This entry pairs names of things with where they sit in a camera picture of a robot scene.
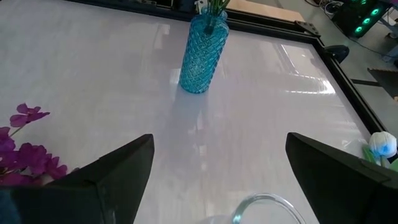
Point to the white artificial tulip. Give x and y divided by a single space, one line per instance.
382 143

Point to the wooden table board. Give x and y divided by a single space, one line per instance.
264 11

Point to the computer with green fans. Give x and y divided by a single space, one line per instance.
348 18

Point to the clear glass vase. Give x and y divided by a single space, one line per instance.
264 195

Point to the blue textured glass vase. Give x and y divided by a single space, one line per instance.
202 59

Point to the black table clamp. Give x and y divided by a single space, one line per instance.
337 51

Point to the black stand foot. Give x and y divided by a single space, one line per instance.
385 77

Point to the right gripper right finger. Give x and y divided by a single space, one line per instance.
342 186

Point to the purple artificial flower spray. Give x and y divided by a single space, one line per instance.
217 6
31 155

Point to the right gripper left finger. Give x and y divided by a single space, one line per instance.
93 193

